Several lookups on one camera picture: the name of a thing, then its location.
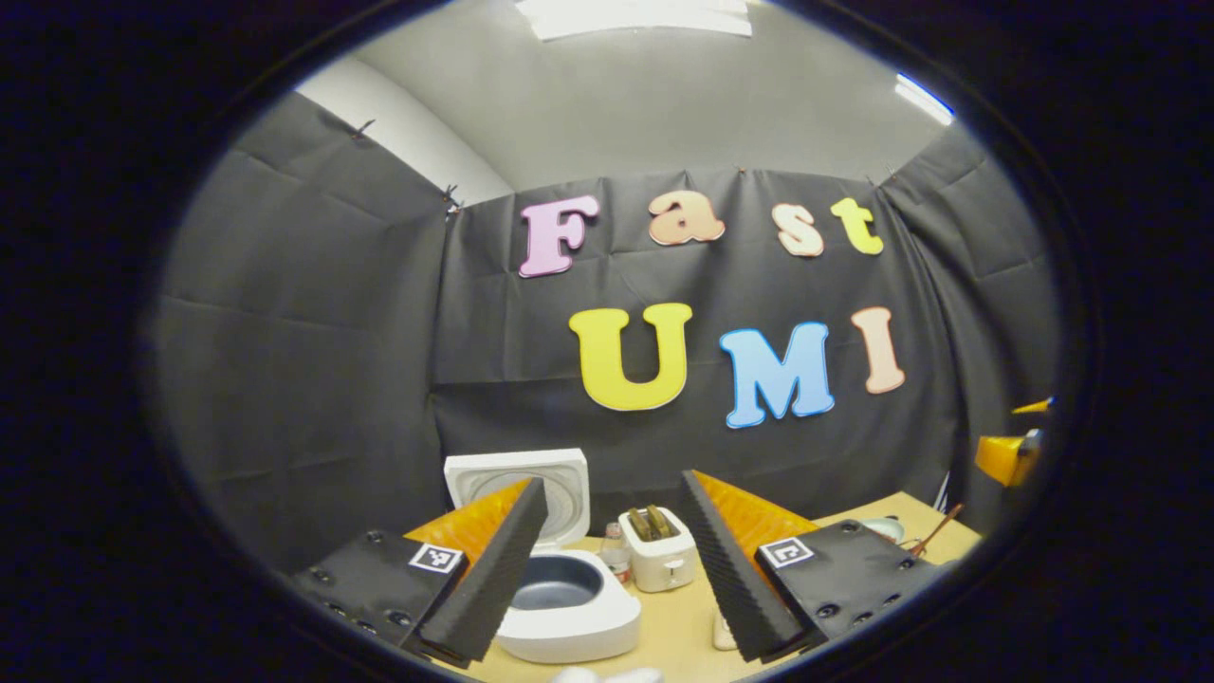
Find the small ceiling light panel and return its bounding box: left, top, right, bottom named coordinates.
left=894, top=73, right=955, bottom=126

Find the white rice cooker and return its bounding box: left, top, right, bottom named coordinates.
left=444, top=449, right=643, bottom=663

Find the large ceiling light panel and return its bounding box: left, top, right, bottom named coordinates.
left=515, top=0, right=753, bottom=41

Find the black backdrop cloth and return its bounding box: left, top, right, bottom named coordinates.
left=152, top=90, right=1058, bottom=575

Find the small bottle with red label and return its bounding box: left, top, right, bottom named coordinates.
left=600, top=522, right=635, bottom=584

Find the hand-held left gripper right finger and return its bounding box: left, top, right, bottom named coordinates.
left=677, top=470, right=949, bottom=663

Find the white toaster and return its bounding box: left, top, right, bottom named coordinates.
left=618, top=506, right=696, bottom=594

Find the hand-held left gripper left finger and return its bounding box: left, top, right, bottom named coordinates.
left=289, top=477, right=549, bottom=667

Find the wooden spoon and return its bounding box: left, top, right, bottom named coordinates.
left=910, top=503, right=966, bottom=556

